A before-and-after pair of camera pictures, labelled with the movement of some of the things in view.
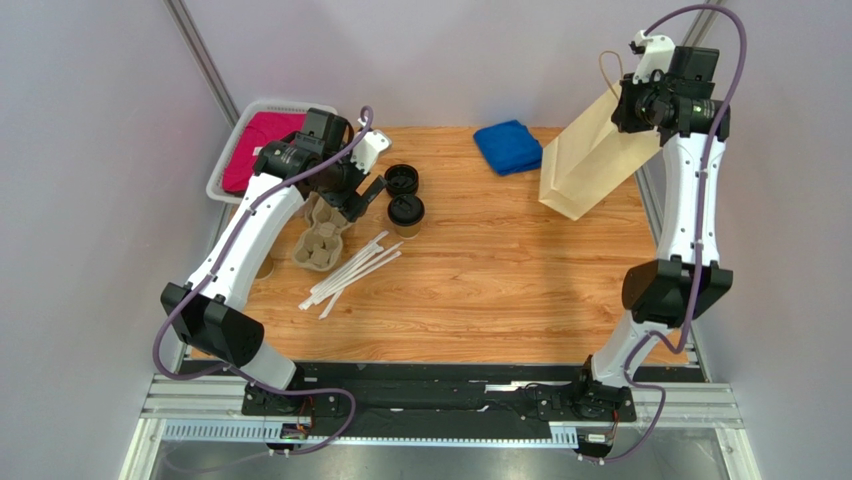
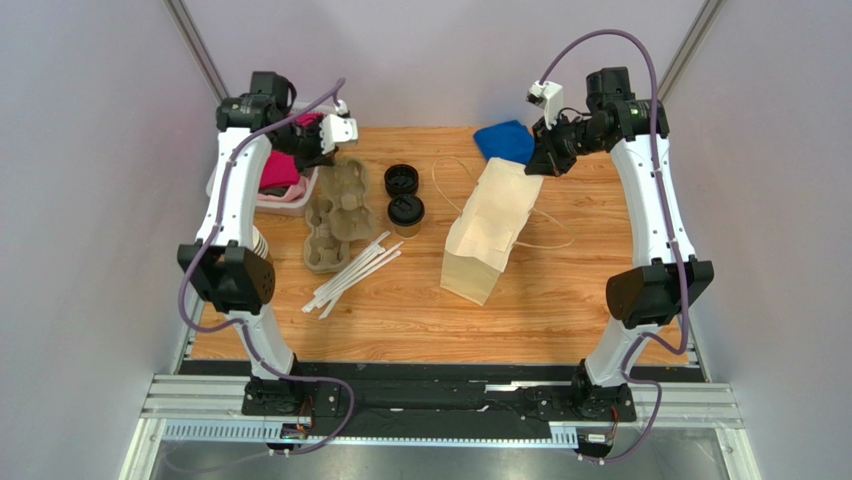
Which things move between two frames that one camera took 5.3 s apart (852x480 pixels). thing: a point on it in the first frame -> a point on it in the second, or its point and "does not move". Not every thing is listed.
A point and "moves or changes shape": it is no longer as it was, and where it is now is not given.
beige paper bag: (589, 158) -> (482, 234)
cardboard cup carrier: (319, 246) moves or changes shape
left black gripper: (351, 204) -> (317, 159)
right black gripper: (625, 109) -> (550, 152)
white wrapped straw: (330, 304) does not move
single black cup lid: (406, 210) does not move
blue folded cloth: (510, 148) does not move
